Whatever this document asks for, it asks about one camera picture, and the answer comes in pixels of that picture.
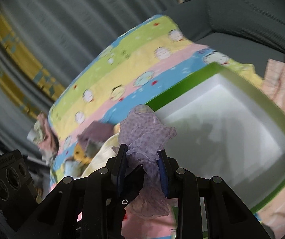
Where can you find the colourful striped cartoon blanket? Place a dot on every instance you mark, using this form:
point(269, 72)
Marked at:
point(141, 64)

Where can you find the orange cookie plush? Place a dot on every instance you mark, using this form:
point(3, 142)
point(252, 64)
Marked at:
point(79, 154)

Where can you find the green rimmed white bin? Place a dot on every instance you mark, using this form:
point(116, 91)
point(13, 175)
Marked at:
point(226, 127)

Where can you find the grey yellow curtain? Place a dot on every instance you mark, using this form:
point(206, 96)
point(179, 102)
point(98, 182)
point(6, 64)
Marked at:
point(44, 44)

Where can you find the pile of pastel cloths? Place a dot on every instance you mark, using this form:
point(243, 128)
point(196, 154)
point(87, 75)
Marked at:
point(44, 138)

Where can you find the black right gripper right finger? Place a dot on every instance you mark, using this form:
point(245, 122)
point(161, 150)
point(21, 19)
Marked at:
point(226, 214)

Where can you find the cream fluffy plush pouch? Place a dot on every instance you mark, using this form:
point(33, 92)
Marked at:
point(108, 150)

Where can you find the mauve folded cloth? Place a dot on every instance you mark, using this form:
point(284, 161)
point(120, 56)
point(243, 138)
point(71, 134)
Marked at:
point(95, 133)

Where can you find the purple dotted scrunchie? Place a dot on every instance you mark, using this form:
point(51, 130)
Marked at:
point(145, 136)

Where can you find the light blue plush toy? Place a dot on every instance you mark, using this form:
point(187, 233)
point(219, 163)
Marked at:
point(73, 169)

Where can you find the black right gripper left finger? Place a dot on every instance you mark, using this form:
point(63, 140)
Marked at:
point(89, 207)

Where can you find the dark grey sofa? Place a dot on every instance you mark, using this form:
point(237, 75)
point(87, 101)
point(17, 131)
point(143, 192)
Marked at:
point(222, 24)

